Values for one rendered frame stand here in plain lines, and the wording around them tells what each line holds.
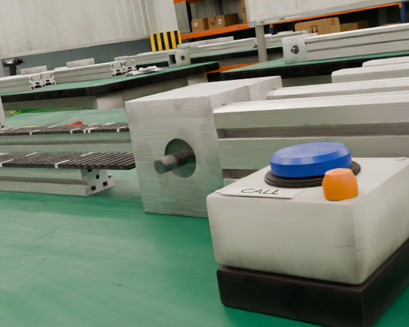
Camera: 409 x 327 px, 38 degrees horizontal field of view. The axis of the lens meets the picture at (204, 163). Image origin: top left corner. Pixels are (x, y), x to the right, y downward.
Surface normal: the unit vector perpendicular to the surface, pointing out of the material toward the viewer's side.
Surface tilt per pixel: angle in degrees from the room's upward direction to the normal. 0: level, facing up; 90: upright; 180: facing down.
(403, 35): 90
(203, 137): 90
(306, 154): 3
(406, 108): 90
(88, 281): 0
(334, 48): 90
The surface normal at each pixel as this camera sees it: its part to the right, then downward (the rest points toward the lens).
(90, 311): -0.15, -0.97
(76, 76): -0.67, 0.25
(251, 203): -0.62, -0.14
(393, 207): 0.78, 0.01
